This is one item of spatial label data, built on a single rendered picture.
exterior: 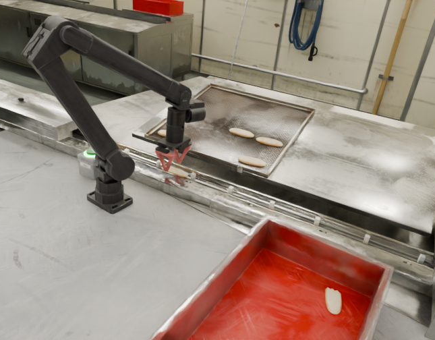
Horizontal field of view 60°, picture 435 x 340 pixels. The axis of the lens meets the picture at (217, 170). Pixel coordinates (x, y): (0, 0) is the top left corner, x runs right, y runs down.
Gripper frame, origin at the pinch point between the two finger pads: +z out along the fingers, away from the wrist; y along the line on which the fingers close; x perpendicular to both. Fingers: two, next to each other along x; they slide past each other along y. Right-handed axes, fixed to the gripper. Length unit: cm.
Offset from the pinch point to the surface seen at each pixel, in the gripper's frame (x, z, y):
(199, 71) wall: 202, 68, 374
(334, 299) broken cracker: -61, 5, -23
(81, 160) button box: 25.0, 1.2, -15.5
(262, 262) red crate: -42.0, 5.9, -20.1
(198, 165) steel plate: -1.9, 5.5, 14.8
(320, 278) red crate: -56, 6, -17
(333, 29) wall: 33, -17, 371
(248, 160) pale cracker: -21.0, -3.4, 14.5
